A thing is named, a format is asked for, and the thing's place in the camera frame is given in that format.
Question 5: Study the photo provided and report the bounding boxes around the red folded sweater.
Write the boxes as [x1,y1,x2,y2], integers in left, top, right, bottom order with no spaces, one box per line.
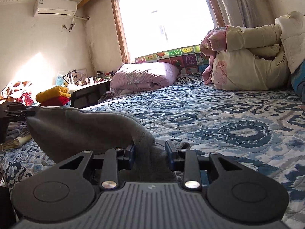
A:
[40,96,70,106]

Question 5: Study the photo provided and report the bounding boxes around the beige window curtain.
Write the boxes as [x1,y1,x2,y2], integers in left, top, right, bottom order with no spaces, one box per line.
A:
[217,0,274,28]

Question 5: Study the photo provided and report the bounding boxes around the pink folded quilt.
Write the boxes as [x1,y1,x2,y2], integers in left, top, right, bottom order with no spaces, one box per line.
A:
[110,62,179,92]

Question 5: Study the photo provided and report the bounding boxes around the white wall air conditioner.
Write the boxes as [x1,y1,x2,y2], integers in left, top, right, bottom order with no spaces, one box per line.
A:
[33,0,77,17]

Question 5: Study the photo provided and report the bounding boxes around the cream floral folded quilt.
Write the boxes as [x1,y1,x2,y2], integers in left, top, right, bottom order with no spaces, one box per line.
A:
[200,24,290,90]

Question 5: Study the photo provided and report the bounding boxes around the colourful alphabet foam mat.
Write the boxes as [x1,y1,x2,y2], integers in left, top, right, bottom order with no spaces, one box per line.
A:
[135,45,209,74]

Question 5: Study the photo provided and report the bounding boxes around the yellow folded sweater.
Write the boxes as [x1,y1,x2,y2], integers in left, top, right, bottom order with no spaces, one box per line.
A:
[36,86,71,103]

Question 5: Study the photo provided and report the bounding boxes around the white quilted cushion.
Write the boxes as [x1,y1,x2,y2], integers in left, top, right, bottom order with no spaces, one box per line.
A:
[275,11,305,74]

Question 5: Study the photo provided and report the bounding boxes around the dark cluttered desk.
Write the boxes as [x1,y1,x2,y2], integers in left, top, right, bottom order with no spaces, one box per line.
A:
[63,70,111,109]

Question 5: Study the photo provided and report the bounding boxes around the teal blue pillow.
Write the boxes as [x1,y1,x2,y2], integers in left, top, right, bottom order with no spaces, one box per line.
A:
[291,60,305,103]

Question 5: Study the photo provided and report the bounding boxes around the blue white patterned bedspread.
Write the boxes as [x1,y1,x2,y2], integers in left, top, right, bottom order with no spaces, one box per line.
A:
[0,73,305,229]

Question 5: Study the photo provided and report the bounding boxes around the wooden window frame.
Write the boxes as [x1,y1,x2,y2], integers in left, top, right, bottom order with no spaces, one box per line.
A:
[111,0,225,63]

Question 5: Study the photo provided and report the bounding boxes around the grey fleece sweatpants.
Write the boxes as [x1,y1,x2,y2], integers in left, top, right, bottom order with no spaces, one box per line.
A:
[26,106,182,182]

